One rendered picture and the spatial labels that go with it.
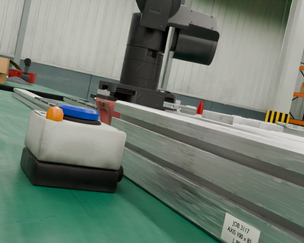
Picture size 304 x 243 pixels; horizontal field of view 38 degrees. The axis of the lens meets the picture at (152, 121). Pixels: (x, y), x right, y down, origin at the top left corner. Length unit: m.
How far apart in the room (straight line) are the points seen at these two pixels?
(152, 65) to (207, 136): 0.28
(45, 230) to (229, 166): 0.14
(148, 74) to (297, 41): 8.28
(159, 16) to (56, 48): 11.30
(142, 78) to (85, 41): 11.47
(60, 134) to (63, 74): 11.53
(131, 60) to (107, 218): 0.33
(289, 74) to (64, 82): 5.94
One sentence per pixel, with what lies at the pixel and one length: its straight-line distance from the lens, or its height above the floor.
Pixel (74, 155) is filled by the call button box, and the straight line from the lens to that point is 0.41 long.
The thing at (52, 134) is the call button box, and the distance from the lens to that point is 0.40.
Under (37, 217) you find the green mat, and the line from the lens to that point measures 0.32.
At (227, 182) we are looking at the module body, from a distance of 0.34.
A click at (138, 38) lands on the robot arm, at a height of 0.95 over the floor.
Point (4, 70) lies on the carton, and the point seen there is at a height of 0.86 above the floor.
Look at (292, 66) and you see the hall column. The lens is 8.80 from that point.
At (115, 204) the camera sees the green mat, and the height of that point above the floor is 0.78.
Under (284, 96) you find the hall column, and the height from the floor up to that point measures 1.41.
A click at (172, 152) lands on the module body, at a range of 0.42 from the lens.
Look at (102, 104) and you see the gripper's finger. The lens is 0.65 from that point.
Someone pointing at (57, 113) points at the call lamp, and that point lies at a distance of 0.40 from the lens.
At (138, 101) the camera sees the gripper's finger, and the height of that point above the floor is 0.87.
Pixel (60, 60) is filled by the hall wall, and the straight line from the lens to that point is 11.90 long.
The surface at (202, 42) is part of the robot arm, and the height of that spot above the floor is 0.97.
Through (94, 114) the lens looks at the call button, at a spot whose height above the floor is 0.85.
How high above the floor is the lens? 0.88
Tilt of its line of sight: 3 degrees down
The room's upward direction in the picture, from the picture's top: 12 degrees clockwise
